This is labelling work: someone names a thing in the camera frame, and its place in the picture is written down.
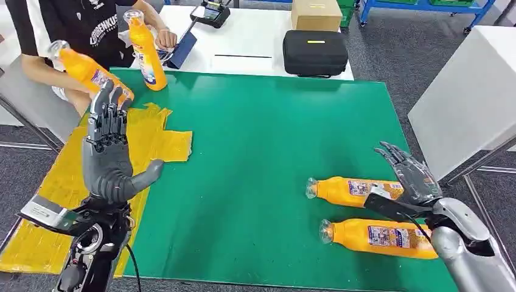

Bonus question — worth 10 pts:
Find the dark blue tablet cover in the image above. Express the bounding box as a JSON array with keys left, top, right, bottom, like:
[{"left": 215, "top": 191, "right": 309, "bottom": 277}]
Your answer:
[{"left": 166, "top": 18, "right": 198, "bottom": 70}]

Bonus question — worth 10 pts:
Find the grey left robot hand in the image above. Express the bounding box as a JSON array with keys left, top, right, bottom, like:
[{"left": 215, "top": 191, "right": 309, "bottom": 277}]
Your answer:
[{"left": 82, "top": 79, "right": 165, "bottom": 204}]

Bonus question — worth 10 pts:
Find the thin black stick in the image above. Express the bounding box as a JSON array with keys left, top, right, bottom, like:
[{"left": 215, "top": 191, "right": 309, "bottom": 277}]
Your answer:
[{"left": 214, "top": 53, "right": 273, "bottom": 60}]

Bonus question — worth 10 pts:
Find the grey table with metal legs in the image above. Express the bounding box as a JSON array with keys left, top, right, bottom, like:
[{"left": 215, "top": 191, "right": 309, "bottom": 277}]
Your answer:
[{"left": 0, "top": 54, "right": 82, "bottom": 154}]

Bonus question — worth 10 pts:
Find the blue cart frame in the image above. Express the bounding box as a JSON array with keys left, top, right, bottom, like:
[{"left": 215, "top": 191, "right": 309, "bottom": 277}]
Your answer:
[{"left": 357, "top": 0, "right": 497, "bottom": 34}]

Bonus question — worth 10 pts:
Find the green table mat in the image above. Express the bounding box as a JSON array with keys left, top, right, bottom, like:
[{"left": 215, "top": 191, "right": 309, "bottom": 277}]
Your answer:
[{"left": 108, "top": 68, "right": 461, "bottom": 292}]

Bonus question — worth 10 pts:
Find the black zip case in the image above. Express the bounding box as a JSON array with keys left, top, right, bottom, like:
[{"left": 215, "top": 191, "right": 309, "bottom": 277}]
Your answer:
[{"left": 282, "top": 30, "right": 350, "bottom": 78}]

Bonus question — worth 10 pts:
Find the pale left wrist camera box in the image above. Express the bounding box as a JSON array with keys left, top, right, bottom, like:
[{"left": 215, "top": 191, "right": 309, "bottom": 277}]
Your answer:
[{"left": 18, "top": 194, "right": 82, "bottom": 237}]

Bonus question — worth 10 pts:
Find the cardboard box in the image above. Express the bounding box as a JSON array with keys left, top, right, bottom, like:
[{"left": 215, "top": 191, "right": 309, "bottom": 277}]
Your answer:
[{"left": 290, "top": 0, "right": 343, "bottom": 32}]

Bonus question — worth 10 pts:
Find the person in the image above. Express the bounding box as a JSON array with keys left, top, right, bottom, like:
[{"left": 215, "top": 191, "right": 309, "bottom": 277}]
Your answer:
[{"left": 4, "top": 0, "right": 178, "bottom": 117}]

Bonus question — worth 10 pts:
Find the black handheld controller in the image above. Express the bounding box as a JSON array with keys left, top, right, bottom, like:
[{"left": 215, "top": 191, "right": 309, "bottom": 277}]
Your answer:
[{"left": 189, "top": 0, "right": 231, "bottom": 29}]

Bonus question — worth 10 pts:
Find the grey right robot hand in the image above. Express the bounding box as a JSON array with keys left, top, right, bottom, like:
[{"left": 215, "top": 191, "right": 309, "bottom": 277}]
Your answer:
[{"left": 374, "top": 141, "right": 444, "bottom": 206}]

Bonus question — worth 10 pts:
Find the orange drink bottle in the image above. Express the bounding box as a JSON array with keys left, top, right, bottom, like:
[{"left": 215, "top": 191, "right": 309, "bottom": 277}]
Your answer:
[
  {"left": 47, "top": 39, "right": 135, "bottom": 106},
  {"left": 319, "top": 218, "right": 439, "bottom": 260},
  {"left": 124, "top": 9, "right": 169, "bottom": 92},
  {"left": 305, "top": 176, "right": 405, "bottom": 209}
]

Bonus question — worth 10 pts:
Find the person's left hand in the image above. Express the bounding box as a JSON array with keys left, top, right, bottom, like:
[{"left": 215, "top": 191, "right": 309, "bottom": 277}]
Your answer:
[{"left": 155, "top": 28, "right": 178, "bottom": 51}]

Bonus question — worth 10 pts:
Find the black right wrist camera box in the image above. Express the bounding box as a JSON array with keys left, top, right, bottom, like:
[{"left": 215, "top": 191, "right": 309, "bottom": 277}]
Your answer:
[{"left": 363, "top": 185, "right": 434, "bottom": 223}]

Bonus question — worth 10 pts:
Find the large pale table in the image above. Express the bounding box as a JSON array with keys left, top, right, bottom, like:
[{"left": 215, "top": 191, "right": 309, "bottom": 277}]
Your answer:
[{"left": 407, "top": 24, "right": 516, "bottom": 279}]

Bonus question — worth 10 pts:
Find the white table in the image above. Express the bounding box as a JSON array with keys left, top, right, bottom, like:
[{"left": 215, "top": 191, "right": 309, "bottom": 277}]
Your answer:
[{"left": 131, "top": 4, "right": 355, "bottom": 82}]

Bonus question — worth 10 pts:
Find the green crate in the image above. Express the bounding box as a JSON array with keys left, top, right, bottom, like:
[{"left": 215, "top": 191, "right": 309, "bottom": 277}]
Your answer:
[{"left": 338, "top": 0, "right": 358, "bottom": 28}]

